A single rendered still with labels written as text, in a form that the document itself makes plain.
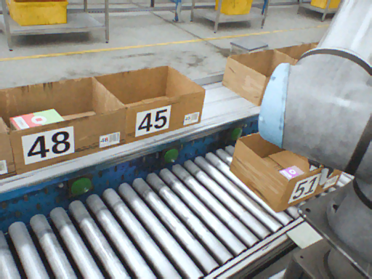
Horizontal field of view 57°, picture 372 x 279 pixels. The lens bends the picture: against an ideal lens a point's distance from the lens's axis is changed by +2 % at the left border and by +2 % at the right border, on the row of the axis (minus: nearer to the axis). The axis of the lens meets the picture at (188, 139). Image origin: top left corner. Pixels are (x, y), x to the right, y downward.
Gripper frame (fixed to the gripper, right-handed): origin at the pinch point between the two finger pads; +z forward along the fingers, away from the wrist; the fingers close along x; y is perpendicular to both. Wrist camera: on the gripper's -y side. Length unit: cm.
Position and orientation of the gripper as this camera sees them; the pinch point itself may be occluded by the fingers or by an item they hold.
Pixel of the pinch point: (316, 181)
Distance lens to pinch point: 147.1
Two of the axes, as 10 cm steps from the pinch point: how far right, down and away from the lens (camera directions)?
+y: 7.9, -2.5, 5.7
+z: -0.7, 8.7, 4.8
